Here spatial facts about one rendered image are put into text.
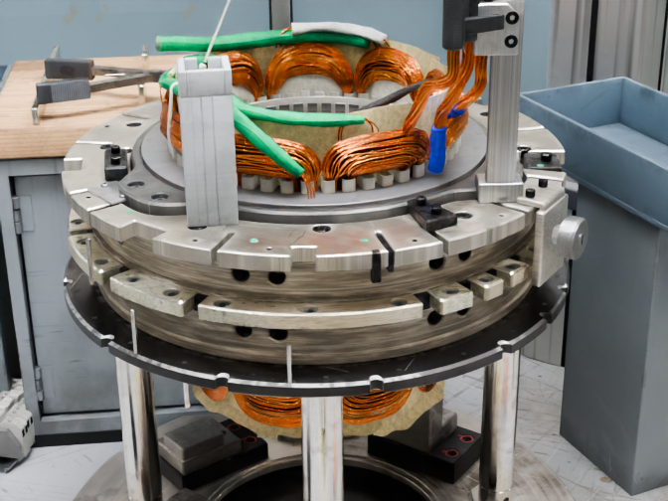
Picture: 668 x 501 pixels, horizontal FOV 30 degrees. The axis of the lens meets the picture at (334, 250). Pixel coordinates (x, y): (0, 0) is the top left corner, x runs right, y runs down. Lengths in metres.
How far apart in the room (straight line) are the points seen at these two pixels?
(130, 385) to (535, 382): 0.44
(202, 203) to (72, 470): 0.42
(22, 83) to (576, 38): 0.50
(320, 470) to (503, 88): 0.25
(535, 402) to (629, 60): 0.32
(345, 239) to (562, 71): 0.57
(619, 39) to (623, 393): 0.35
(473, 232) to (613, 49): 0.53
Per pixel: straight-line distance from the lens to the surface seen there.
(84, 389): 1.08
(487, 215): 0.71
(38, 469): 1.07
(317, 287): 0.68
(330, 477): 0.75
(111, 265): 0.74
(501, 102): 0.71
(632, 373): 0.98
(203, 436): 0.98
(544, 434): 1.09
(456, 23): 0.67
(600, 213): 0.97
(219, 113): 0.67
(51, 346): 1.06
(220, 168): 0.68
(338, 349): 0.70
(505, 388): 0.88
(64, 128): 0.97
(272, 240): 0.68
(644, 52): 1.19
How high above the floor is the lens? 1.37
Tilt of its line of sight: 25 degrees down
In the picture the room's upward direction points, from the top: 1 degrees counter-clockwise
